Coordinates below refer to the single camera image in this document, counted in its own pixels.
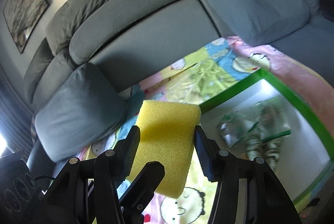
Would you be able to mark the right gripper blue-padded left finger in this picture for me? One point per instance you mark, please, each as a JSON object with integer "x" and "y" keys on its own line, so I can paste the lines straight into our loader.
{"x": 86, "y": 191}

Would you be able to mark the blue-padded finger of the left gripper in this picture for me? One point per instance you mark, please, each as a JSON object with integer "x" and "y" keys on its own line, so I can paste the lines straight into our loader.
{"x": 141, "y": 191}

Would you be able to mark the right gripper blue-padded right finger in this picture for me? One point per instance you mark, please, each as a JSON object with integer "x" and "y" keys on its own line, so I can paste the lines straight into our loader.
{"x": 266, "y": 199}

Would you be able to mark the clear green tea bag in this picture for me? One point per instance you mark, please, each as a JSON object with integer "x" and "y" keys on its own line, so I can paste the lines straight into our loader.
{"x": 234, "y": 126}
{"x": 272, "y": 119}

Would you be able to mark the yellow green sponge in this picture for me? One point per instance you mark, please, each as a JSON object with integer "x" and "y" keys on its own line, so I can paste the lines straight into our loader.
{"x": 167, "y": 136}

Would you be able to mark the green cloth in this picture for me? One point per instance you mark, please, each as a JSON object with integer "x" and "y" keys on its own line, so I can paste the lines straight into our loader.
{"x": 269, "y": 151}

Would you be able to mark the green white cardboard box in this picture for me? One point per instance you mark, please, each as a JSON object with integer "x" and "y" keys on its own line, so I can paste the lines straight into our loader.
{"x": 306, "y": 158}

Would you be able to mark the grey textured pillow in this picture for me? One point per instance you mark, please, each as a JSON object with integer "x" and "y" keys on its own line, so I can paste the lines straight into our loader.
{"x": 83, "y": 110}

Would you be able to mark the colourful cartoon bedsheet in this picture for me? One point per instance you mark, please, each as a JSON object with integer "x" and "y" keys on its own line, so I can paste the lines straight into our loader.
{"x": 222, "y": 63}

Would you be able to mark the blue-grey large pillow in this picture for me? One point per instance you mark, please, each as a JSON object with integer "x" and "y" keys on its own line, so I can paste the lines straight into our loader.
{"x": 259, "y": 22}

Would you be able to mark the grey sofa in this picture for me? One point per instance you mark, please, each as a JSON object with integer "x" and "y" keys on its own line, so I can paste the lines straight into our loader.
{"x": 128, "y": 39}

